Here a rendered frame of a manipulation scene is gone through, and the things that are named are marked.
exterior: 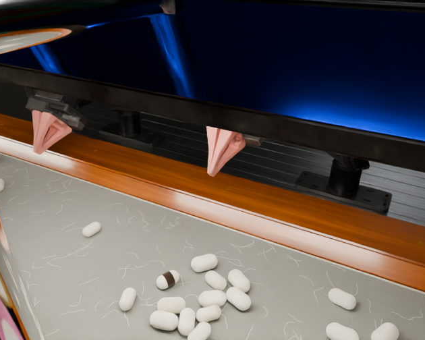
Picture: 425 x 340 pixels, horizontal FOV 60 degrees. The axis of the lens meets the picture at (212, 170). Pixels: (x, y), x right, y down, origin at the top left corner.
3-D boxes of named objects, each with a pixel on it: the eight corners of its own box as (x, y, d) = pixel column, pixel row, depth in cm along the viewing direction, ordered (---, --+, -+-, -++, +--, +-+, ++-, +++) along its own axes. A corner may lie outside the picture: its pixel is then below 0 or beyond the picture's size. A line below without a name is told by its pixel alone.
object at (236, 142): (218, 171, 50) (241, 111, 53) (174, 158, 53) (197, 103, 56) (231, 186, 56) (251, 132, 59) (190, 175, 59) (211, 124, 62)
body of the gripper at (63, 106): (63, 112, 67) (80, 78, 69) (25, 103, 71) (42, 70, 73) (85, 128, 73) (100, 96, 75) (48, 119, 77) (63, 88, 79)
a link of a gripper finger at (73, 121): (41, 152, 65) (65, 106, 67) (14, 143, 68) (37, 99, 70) (66, 165, 71) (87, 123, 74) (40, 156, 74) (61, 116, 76)
